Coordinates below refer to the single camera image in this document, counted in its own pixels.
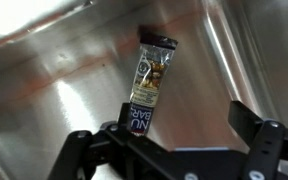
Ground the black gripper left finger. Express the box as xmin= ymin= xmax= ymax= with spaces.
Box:
xmin=47 ymin=103 xmax=171 ymax=180

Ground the blue nut bar packet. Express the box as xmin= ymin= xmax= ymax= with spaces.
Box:
xmin=128 ymin=33 xmax=178 ymax=136

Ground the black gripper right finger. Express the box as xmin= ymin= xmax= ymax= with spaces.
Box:
xmin=228 ymin=101 xmax=288 ymax=180

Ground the stainless steel sink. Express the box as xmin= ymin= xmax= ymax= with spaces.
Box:
xmin=0 ymin=0 xmax=288 ymax=180

